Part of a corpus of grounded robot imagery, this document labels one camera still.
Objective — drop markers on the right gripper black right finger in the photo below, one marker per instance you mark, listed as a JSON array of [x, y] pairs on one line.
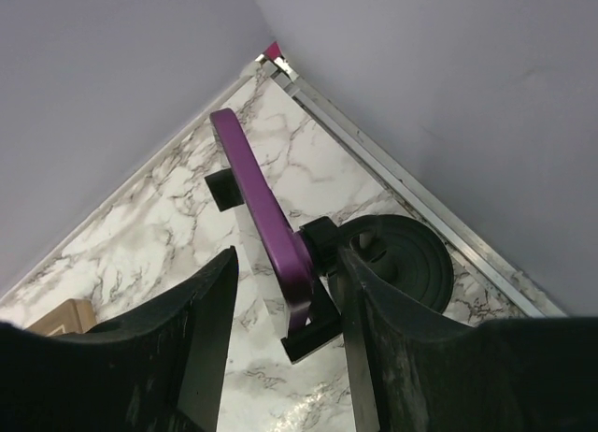
[[412, 369]]

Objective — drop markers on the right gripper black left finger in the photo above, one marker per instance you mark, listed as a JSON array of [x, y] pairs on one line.
[[157, 367]]

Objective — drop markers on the black phone stand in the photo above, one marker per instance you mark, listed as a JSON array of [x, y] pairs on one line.
[[403, 252]]

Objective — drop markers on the red-edged phone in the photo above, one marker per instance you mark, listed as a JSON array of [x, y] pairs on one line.
[[278, 258]]

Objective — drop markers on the wooden chessboard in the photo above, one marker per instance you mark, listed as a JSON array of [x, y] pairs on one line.
[[72, 316]]

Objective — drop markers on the aluminium frame rail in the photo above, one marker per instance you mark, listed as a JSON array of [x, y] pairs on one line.
[[480, 260]]

